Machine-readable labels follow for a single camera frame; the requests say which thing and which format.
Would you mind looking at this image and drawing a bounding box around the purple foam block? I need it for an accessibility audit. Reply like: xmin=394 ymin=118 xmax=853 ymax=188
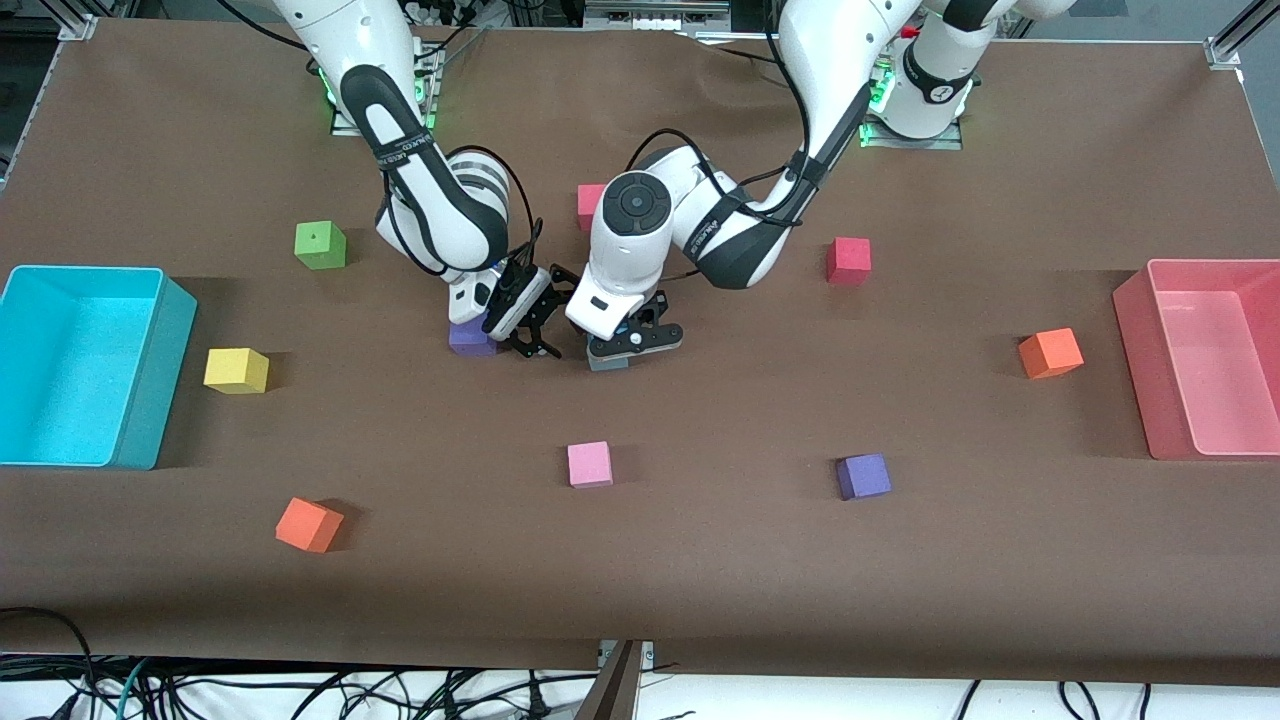
xmin=836 ymin=453 xmax=893 ymax=502
xmin=448 ymin=318 xmax=499 ymax=358

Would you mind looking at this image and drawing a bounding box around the pink foam block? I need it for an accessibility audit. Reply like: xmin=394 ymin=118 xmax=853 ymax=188
xmin=567 ymin=441 xmax=614 ymax=489

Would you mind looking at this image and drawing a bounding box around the green foam block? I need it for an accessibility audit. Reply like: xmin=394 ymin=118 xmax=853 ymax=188
xmin=294 ymin=221 xmax=348 ymax=271

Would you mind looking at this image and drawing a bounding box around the brown table cover sheet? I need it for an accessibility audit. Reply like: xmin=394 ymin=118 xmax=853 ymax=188
xmin=0 ymin=18 xmax=1280 ymax=687

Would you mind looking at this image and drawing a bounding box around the yellow foam block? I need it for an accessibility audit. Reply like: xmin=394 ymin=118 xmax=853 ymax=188
xmin=203 ymin=347 xmax=270 ymax=395

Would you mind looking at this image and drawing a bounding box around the orange foam block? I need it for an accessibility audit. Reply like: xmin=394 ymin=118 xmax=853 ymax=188
xmin=1018 ymin=327 xmax=1085 ymax=380
xmin=275 ymin=496 xmax=345 ymax=554

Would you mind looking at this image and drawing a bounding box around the grey metal rack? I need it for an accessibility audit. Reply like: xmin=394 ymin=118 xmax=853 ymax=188
xmin=583 ymin=0 xmax=731 ymax=31

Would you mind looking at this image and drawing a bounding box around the dark metal bar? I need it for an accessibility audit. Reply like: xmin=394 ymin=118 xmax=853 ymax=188
xmin=578 ymin=640 xmax=643 ymax=720

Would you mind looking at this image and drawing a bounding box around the cyan plastic bin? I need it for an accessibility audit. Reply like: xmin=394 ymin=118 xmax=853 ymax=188
xmin=0 ymin=265 xmax=198 ymax=471

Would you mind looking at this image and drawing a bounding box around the pink plastic bin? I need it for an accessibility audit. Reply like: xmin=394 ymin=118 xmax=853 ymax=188
xmin=1112 ymin=258 xmax=1280 ymax=462

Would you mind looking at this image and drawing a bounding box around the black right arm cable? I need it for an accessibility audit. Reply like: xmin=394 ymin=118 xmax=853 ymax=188
xmin=380 ymin=145 xmax=546 ymax=291

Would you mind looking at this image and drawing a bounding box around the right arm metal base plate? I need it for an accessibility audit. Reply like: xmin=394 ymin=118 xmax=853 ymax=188
xmin=330 ymin=40 xmax=443 ymax=138

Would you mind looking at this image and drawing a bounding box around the black base cable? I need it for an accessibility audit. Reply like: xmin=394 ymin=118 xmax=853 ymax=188
xmin=690 ymin=28 xmax=783 ymax=71
xmin=405 ymin=0 xmax=493 ymax=76

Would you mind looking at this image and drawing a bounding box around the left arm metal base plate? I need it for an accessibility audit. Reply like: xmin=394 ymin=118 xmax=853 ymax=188
xmin=858 ymin=55 xmax=966 ymax=151

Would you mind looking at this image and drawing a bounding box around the teal floor cable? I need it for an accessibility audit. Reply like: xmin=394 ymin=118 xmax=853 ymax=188
xmin=112 ymin=658 xmax=153 ymax=720

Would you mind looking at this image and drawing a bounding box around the aluminium frame profile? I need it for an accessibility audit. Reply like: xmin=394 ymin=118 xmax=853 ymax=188
xmin=1205 ymin=0 xmax=1280 ymax=69

